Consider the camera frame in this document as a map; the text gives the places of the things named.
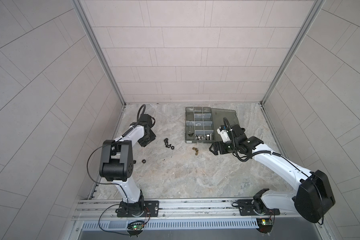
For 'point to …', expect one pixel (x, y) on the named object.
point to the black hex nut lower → (172, 147)
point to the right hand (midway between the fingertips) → (215, 148)
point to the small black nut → (134, 161)
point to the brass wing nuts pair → (196, 150)
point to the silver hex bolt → (208, 135)
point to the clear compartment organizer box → (201, 123)
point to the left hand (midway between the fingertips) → (154, 136)
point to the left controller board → (135, 228)
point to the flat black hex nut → (144, 161)
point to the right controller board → (265, 225)
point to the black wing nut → (168, 146)
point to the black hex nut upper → (166, 140)
